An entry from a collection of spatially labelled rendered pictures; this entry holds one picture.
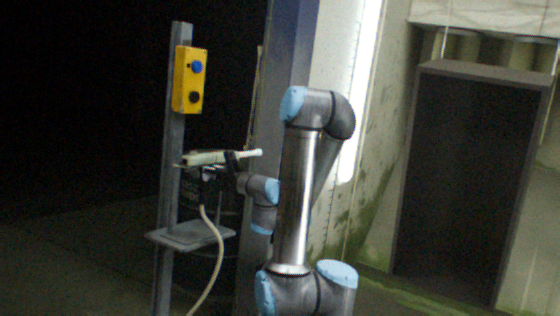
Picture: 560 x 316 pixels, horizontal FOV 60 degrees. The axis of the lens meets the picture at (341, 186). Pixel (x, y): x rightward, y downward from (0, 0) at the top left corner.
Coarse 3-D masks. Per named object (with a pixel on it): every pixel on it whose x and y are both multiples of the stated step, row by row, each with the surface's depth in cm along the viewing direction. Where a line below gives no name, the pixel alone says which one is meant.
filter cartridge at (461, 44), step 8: (440, 32) 343; (448, 32) 337; (456, 32) 334; (464, 32) 334; (472, 32) 334; (480, 32) 337; (440, 40) 343; (448, 40) 339; (456, 40) 339; (464, 40) 337; (472, 40) 337; (480, 40) 343; (440, 48) 343; (448, 48) 340; (456, 48) 340; (464, 48) 337; (472, 48) 339; (432, 56) 353; (440, 56) 344; (448, 56) 341; (456, 56) 339; (464, 56) 339; (472, 56) 342
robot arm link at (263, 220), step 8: (256, 208) 183; (264, 208) 182; (272, 208) 184; (256, 216) 183; (264, 216) 183; (272, 216) 185; (256, 224) 184; (264, 224) 184; (272, 224) 185; (256, 232) 185; (264, 232) 184; (272, 232) 188
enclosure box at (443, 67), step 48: (432, 96) 265; (480, 96) 253; (528, 96) 242; (432, 144) 274; (480, 144) 261; (528, 144) 250; (432, 192) 284; (480, 192) 271; (432, 240) 295; (480, 240) 280; (432, 288) 267; (480, 288) 272
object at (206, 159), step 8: (192, 152) 187; (216, 152) 201; (240, 152) 214; (248, 152) 219; (256, 152) 224; (192, 160) 185; (200, 160) 189; (208, 160) 193; (216, 160) 198; (224, 160) 202; (200, 168) 193; (200, 176) 196; (200, 184) 197; (208, 184) 198; (200, 192) 197; (200, 200) 198
